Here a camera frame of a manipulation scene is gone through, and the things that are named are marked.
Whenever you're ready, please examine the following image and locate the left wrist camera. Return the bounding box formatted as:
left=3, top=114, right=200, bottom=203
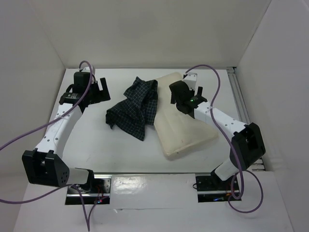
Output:
left=82, top=66, right=96, bottom=78

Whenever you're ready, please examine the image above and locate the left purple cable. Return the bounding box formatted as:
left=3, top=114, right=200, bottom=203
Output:
left=0, top=60, right=108, bottom=232

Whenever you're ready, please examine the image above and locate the aluminium rail frame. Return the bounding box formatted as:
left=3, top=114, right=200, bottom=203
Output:
left=227, top=67, right=266, bottom=172

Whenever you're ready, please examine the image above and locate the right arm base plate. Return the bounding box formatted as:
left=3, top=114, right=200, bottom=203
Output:
left=192, top=174, right=239, bottom=203

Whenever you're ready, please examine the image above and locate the dark checked pillowcase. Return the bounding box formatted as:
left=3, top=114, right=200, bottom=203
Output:
left=106, top=77, right=158, bottom=141

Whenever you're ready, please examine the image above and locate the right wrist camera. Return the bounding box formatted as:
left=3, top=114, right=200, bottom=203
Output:
left=183, top=72, right=197, bottom=91

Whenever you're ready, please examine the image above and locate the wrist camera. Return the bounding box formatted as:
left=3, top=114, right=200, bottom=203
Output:
left=82, top=66, right=96, bottom=78
left=183, top=72, right=197, bottom=91

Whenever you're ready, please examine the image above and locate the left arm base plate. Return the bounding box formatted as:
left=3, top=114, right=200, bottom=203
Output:
left=65, top=174, right=112, bottom=205

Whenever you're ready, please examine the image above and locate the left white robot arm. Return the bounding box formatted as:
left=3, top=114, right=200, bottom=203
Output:
left=22, top=71, right=111, bottom=193

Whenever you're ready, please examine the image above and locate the cream pillow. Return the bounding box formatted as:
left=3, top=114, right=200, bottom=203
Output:
left=154, top=72, right=218, bottom=160

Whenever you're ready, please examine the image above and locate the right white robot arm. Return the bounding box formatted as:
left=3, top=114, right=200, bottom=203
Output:
left=169, top=80, right=266, bottom=189

